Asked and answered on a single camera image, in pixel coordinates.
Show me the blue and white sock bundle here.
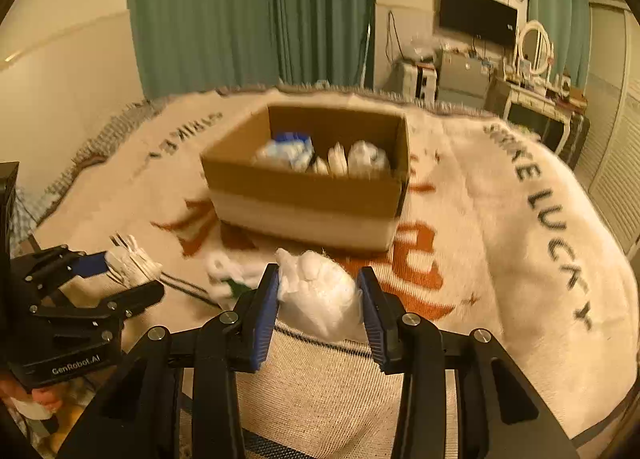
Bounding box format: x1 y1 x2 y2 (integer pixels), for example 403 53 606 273
252 132 315 171

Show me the white and green sock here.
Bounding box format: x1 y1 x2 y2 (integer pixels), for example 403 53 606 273
204 251 262 301

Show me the wide green curtain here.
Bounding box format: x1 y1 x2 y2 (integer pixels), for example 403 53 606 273
125 0 377 100

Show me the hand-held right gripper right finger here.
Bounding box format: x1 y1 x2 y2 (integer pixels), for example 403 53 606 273
355 266 581 459

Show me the grey cabinet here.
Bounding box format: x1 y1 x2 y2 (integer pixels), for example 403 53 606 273
434 48 494 103

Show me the white louvered wardrobe door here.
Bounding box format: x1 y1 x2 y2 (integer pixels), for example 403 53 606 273
569 3 640 252

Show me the person's left hand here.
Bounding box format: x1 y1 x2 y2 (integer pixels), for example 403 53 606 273
0 373 64 415

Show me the narrow green curtain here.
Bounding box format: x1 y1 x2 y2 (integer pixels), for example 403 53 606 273
522 0 592 90

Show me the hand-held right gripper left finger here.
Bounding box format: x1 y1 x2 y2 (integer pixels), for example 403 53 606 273
60 263 281 459

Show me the grey checked bedsheet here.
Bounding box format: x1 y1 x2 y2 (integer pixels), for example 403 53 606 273
9 98 153 245

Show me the cardboard box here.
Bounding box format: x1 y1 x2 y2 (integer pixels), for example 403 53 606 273
199 103 412 254

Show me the cream printed blanket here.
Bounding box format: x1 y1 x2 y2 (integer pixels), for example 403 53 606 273
30 83 639 459

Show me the white dressing table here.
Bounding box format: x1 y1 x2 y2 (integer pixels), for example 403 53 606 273
501 76 592 156

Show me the white storage cabinet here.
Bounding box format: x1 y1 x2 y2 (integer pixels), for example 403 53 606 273
394 59 439 100

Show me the white oval mirror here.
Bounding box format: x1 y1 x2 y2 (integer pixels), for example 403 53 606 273
512 20 556 80

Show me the black wall television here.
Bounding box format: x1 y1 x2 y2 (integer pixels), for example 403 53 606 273
438 0 519 48

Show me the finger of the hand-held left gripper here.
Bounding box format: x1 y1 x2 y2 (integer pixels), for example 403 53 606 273
31 281 166 329
11 245 109 301

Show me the white striped sock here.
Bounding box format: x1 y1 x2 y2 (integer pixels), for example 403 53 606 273
104 233 164 288

